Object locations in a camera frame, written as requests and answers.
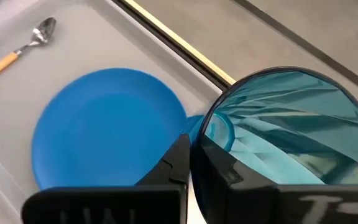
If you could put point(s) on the grey plastic tray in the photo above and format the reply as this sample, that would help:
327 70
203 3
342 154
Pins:
73 46

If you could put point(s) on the teal transparent plastic cup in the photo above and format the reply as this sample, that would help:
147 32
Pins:
291 118

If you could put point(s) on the black metal table frame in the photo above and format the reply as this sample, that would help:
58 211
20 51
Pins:
179 49

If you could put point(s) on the blue plastic plate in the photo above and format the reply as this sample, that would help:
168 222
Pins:
104 130

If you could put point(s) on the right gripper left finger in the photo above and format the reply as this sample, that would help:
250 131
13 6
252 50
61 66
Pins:
120 205

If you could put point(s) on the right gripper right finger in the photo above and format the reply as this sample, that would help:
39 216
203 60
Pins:
291 207

